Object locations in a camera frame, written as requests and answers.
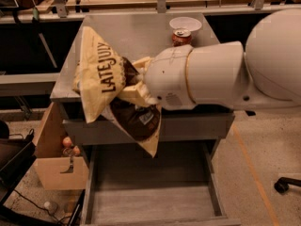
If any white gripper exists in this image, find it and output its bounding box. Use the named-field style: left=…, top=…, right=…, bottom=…
left=118, top=45, right=196, bottom=110

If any white bowl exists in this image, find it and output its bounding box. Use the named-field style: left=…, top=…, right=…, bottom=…
left=169, top=17, right=202, bottom=32

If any black equipment case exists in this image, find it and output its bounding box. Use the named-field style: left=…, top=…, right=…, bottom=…
left=0, top=121, right=35, bottom=203

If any red apple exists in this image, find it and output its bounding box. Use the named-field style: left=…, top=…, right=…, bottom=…
left=62, top=137, right=72, bottom=148
left=72, top=146, right=81, bottom=156

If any open middle drawer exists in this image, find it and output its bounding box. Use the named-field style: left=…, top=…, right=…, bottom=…
left=81, top=141, right=241, bottom=226

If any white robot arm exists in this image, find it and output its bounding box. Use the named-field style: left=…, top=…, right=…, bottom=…
left=119, top=8, right=301, bottom=111

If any orange soda can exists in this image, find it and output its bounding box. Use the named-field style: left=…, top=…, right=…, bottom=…
left=172, top=28, right=192, bottom=46

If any black chair base leg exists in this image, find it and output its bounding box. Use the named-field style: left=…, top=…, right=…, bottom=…
left=274, top=177, right=301, bottom=194

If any grey wooden cabinet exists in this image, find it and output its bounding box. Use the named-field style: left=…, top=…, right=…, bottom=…
left=50, top=12, right=243, bottom=226

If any cardboard box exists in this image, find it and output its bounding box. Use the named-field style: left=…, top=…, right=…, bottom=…
left=33, top=103, right=89, bottom=190

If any brown cream chip bag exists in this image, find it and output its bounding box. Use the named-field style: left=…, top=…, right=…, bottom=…
left=73, top=26, right=161, bottom=156

